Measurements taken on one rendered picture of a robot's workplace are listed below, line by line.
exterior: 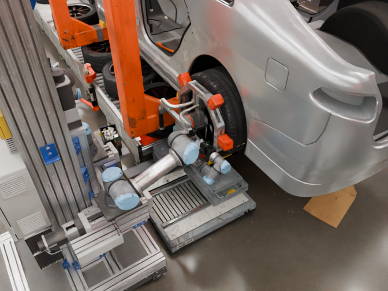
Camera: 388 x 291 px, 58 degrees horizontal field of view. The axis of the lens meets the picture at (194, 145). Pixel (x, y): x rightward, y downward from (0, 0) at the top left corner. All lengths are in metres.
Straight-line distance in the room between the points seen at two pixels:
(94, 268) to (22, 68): 1.49
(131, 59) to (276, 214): 1.74
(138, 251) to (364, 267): 1.70
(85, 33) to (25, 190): 2.92
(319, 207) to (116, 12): 2.26
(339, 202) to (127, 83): 2.08
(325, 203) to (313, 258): 0.58
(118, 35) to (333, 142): 1.52
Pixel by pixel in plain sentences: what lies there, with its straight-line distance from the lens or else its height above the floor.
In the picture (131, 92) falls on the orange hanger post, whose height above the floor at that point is 0.97.
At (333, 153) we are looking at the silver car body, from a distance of 1.98.
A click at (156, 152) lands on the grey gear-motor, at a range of 3.04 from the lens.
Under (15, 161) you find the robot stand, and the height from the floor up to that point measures 1.23.
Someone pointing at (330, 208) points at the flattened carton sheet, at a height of 0.01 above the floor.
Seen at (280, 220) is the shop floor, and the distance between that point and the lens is 3.11.
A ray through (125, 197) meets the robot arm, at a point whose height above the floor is 1.04.
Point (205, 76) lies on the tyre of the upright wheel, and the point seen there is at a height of 1.18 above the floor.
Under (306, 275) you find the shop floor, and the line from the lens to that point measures 2.89.
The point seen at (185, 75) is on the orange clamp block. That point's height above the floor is 1.11.
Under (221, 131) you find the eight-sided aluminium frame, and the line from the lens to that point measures 2.43.
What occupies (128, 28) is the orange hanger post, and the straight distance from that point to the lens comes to 2.53.
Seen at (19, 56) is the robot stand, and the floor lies 1.75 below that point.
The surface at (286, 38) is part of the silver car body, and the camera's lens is 1.92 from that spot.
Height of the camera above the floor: 2.43
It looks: 41 degrees down
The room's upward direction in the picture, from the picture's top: straight up
